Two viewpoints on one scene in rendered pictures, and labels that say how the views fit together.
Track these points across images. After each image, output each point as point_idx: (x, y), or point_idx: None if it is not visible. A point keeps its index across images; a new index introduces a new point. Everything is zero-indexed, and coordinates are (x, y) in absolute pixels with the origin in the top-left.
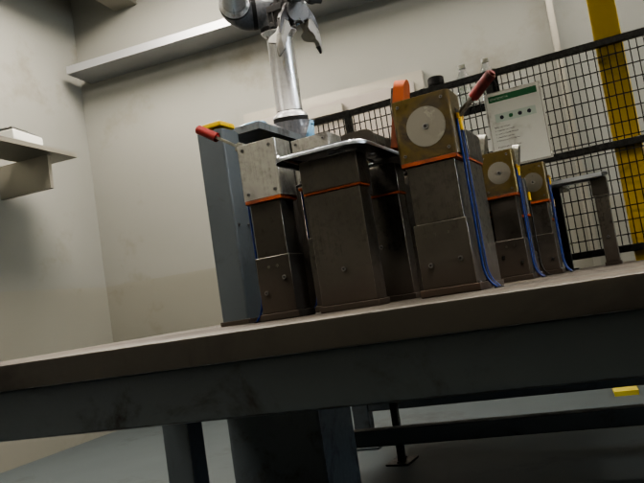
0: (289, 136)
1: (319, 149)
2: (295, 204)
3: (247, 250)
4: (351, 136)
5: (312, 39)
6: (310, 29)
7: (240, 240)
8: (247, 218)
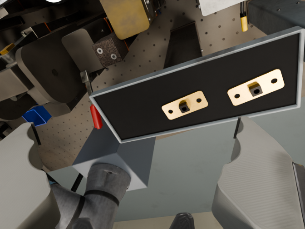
0: (195, 59)
1: None
2: (179, 52)
3: (277, 3)
4: (45, 83)
5: (41, 160)
6: (33, 181)
7: (293, 0)
8: (281, 11)
